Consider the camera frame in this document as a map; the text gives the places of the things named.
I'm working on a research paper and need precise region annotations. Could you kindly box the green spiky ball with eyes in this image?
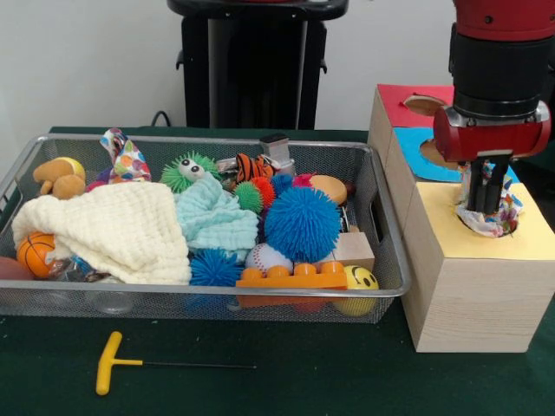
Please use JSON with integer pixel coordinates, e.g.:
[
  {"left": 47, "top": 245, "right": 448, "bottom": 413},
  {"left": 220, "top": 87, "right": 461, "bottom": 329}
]
[{"left": 160, "top": 150, "right": 220, "bottom": 194}]

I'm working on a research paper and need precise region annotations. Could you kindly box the large blue spiky ball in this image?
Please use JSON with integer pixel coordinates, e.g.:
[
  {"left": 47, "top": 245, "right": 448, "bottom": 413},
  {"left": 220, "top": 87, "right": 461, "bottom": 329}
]
[{"left": 263, "top": 185, "right": 343, "bottom": 264}]

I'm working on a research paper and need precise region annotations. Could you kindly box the brown plush toy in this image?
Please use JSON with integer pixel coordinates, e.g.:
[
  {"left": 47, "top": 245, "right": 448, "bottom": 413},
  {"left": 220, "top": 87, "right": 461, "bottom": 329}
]
[{"left": 31, "top": 158, "right": 87, "bottom": 200}]

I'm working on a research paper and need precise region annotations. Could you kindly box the cream waffle cloth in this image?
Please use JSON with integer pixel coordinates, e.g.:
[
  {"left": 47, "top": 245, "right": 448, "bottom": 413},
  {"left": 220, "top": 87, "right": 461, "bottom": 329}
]
[{"left": 11, "top": 180, "right": 193, "bottom": 286}]

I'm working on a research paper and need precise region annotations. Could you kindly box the orange toy building brick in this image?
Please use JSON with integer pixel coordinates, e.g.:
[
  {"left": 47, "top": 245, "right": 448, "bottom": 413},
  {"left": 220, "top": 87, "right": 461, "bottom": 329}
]
[{"left": 235, "top": 262, "right": 349, "bottom": 290}]

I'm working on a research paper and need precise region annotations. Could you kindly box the yellow T-handle hex key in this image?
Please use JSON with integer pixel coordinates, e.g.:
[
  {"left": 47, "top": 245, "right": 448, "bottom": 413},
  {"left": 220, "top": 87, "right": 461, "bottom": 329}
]
[{"left": 95, "top": 331, "right": 258, "bottom": 396}]

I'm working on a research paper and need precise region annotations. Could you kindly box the small blue spiky ball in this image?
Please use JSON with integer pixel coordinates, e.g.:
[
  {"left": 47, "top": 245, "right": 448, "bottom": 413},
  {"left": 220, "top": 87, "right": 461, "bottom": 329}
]
[{"left": 189, "top": 247, "right": 245, "bottom": 288}]

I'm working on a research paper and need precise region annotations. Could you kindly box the multicolour print cloth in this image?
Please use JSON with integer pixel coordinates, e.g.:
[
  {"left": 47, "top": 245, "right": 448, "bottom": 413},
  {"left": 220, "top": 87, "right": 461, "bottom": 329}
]
[{"left": 454, "top": 160, "right": 526, "bottom": 238}]

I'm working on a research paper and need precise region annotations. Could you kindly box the polka dot cloth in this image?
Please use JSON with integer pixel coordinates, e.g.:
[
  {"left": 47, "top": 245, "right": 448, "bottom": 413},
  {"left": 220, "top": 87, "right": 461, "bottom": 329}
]
[{"left": 98, "top": 127, "right": 153, "bottom": 185}]

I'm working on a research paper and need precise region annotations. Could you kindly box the shallow silver mesh bin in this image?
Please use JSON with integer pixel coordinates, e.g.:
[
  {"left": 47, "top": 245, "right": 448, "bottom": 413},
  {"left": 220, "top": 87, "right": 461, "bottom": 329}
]
[{"left": 0, "top": 133, "right": 412, "bottom": 325}]

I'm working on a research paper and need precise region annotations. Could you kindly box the yellow smiley face ball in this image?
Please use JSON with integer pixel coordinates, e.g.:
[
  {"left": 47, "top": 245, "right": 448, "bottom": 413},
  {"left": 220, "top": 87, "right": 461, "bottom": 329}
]
[{"left": 333, "top": 264, "right": 381, "bottom": 316}]

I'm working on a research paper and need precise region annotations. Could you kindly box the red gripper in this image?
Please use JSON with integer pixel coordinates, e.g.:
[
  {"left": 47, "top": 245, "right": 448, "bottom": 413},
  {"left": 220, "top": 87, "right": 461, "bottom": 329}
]
[{"left": 433, "top": 100, "right": 552, "bottom": 216}]

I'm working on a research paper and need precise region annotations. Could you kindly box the light blue waffle cloth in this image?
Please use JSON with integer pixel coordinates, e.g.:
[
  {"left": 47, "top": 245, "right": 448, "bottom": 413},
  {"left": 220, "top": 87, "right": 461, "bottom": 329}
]
[{"left": 174, "top": 172, "right": 260, "bottom": 263}]

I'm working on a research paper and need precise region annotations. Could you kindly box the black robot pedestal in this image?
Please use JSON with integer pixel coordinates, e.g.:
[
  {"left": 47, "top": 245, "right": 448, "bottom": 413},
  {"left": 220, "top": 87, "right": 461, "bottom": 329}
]
[{"left": 166, "top": 0, "right": 350, "bottom": 130}]

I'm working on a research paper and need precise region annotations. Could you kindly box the dark green table cloth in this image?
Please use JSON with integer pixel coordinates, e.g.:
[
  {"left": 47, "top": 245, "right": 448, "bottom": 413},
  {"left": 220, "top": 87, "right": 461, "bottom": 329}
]
[{"left": 0, "top": 125, "right": 555, "bottom": 416}]

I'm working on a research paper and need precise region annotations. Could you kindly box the wooden box with three holes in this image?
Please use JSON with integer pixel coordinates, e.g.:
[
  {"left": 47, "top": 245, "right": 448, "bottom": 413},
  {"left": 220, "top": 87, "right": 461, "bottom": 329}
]
[{"left": 367, "top": 83, "right": 555, "bottom": 353}]

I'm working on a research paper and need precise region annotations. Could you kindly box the white baseball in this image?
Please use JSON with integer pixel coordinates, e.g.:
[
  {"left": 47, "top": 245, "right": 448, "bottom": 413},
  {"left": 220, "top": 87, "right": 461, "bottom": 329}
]
[{"left": 245, "top": 243, "right": 295, "bottom": 276}]

